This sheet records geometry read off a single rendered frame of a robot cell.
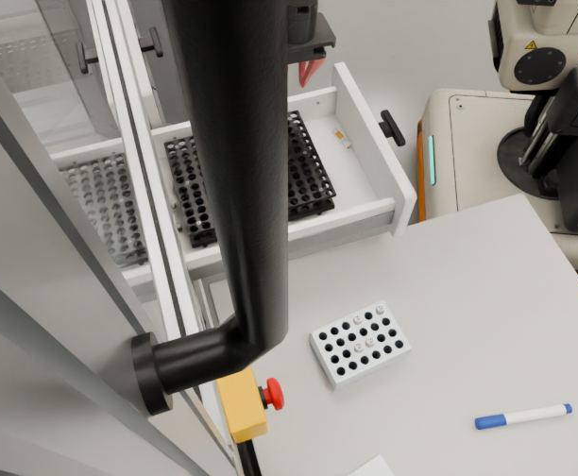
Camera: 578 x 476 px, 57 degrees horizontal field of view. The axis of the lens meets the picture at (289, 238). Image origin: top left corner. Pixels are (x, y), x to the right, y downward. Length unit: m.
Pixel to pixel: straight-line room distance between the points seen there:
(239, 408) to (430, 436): 0.30
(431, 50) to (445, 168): 0.90
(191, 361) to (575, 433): 0.76
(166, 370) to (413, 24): 2.45
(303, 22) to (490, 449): 0.63
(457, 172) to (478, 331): 0.85
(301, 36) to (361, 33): 1.74
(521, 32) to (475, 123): 0.58
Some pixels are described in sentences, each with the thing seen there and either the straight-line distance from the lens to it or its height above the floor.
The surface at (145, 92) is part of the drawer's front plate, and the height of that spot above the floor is 0.93.
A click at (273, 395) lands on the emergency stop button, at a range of 0.66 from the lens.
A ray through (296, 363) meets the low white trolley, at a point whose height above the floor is 0.76.
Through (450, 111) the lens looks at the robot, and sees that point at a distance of 1.81.
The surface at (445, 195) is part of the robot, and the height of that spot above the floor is 0.27.
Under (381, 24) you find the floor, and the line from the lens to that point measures 2.55.
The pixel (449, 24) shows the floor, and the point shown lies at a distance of 2.61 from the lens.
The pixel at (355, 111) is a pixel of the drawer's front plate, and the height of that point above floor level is 0.91.
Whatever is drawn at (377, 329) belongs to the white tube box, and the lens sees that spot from 0.82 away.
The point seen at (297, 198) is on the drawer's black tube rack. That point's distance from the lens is 0.77.
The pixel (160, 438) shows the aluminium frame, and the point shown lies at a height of 1.35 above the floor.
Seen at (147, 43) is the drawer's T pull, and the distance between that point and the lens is 1.01.
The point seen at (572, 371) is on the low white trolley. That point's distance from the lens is 0.91.
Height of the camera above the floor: 1.54
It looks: 60 degrees down
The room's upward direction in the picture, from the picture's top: straight up
